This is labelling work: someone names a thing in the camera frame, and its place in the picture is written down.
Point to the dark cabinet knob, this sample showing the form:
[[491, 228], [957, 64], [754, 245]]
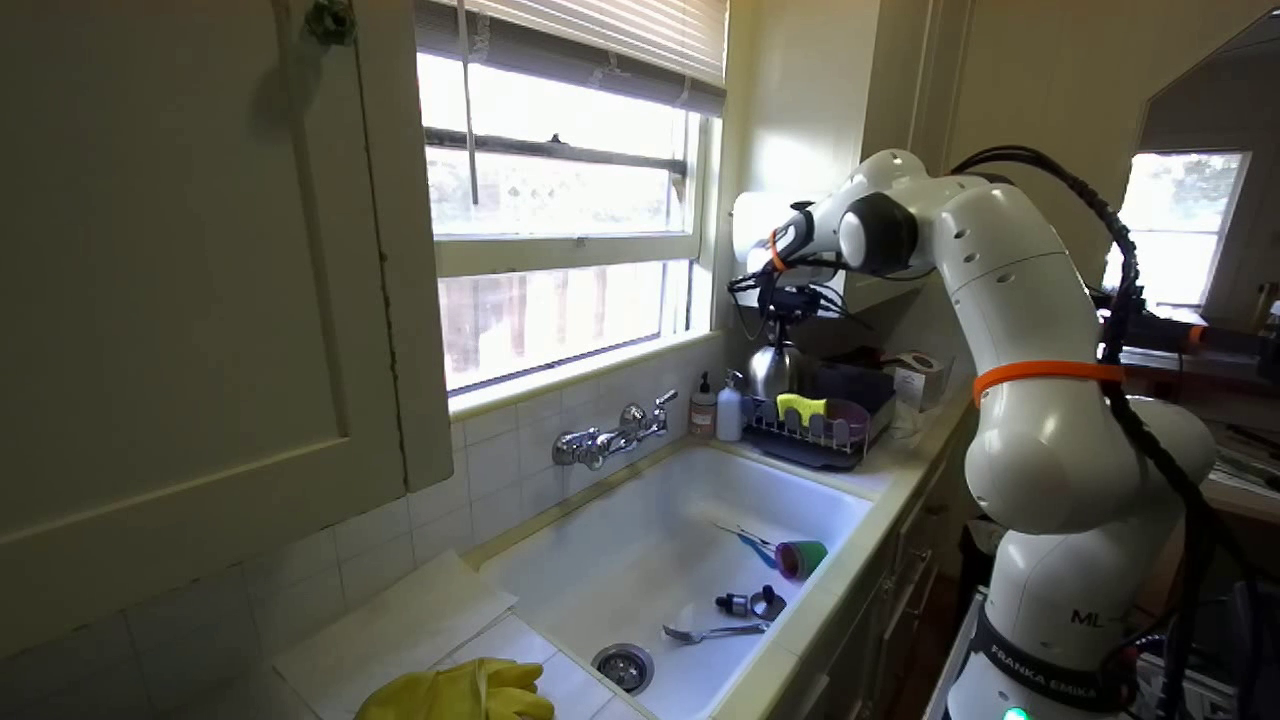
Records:
[[331, 16]]

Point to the dark device with orange tip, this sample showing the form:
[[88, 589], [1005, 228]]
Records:
[[1164, 328]]

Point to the cream cabinet door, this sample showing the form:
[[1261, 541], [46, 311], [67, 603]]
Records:
[[187, 294]]

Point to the yellow rubber glove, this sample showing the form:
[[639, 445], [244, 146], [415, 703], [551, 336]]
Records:
[[461, 692]]

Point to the green cup with purple rim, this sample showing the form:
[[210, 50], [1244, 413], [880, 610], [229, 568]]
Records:
[[801, 556]]

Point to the cream window blind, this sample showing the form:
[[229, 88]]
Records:
[[600, 34]]

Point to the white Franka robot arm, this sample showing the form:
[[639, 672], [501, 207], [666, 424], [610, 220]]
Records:
[[1054, 467]]

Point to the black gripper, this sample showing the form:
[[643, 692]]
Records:
[[787, 294]]

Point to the chrome wall faucet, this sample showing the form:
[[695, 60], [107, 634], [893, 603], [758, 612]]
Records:
[[587, 445]]

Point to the white soap bottle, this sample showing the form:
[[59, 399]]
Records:
[[728, 413]]

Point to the dark dish rack with tray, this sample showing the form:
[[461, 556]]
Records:
[[814, 448]]

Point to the metal sink drain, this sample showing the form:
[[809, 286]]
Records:
[[624, 665]]

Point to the small white box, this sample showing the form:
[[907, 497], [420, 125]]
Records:
[[920, 383]]

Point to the dark soap bottle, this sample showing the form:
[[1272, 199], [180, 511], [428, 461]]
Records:
[[701, 413]]

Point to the white lower cabinet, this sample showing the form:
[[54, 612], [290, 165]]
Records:
[[907, 585]]

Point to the white kitchen sink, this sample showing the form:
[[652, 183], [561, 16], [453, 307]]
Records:
[[643, 562]]

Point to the silver spoon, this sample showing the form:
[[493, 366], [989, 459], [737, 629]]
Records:
[[701, 634]]

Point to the large kitchen window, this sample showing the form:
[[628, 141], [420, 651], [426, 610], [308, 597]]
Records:
[[561, 267]]

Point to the small bright window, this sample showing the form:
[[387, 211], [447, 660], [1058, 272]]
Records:
[[1183, 225]]

